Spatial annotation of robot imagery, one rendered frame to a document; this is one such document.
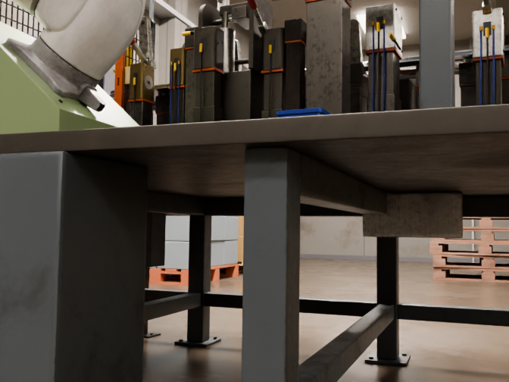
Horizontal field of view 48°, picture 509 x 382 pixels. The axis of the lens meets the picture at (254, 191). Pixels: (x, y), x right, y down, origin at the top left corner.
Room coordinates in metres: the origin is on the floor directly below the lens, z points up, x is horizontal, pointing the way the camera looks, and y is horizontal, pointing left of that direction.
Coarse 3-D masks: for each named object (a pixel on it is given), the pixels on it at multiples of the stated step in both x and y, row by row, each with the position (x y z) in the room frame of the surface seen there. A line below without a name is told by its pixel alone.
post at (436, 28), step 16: (432, 0) 1.25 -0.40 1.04; (448, 0) 1.24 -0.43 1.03; (432, 16) 1.25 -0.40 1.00; (448, 16) 1.24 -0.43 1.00; (432, 32) 1.25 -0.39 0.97; (448, 32) 1.24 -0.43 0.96; (432, 48) 1.25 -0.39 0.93; (448, 48) 1.24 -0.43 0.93; (432, 64) 1.25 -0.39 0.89; (448, 64) 1.24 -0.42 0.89; (432, 80) 1.25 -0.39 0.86; (448, 80) 1.24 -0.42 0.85; (432, 96) 1.25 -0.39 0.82; (448, 96) 1.24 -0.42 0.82
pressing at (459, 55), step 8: (504, 48) 1.44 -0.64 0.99; (408, 56) 1.55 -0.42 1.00; (416, 56) 1.54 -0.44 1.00; (456, 56) 1.53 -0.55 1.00; (464, 56) 1.53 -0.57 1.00; (472, 56) 1.53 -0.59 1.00; (400, 64) 1.61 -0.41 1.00; (408, 64) 1.61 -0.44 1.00; (456, 64) 1.61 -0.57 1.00; (400, 72) 1.69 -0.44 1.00; (408, 72) 1.69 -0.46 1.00; (456, 72) 1.67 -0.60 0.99; (160, 88) 1.89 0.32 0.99; (168, 88) 1.93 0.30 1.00; (112, 96) 2.02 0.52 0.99
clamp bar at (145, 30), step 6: (144, 18) 1.84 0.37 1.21; (150, 18) 1.85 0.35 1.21; (144, 24) 1.84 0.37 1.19; (150, 24) 1.85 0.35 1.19; (144, 30) 1.84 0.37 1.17; (150, 30) 1.85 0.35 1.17; (144, 36) 1.85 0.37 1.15; (150, 36) 1.85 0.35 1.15; (144, 42) 1.85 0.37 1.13; (150, 42) 1.85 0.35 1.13; (144, 48) 1.85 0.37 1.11; (150, 48) 1.85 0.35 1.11; (144, 54) 1.86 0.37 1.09; (150, 54) 1.86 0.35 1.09
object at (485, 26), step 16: (480, 16) 1.36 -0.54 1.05; (496, 16) 1.34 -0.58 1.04; (480, 32) 1.35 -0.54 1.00; (496, 32) 1.34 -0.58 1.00; (480, 48) 1.35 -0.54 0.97; (496, 48) 1.34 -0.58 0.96; (480, 64) 1.35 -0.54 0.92; (496, 64) 1.35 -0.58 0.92; (480, 80) 1.35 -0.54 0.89; (496, 80) 1.35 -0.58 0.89; (480, 96) 1.35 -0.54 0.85; (496, 96) 1.35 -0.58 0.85
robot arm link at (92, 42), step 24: (48, 0) 1.12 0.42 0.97; (72, 0) 1.11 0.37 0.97; (96, 0) 1.12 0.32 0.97; (120, 0) 1.13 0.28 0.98; (144, 0) 1.18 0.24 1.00; (48, 24) 1.14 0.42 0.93; (72, 24) 1.13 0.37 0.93; (96, 24) 1.13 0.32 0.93; (120, 24) 1.15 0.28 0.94; (72, 48) 1.14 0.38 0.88; (96, 48) 1.15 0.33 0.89; (120, 48) 1.19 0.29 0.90; (96, 72) 1.20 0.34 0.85
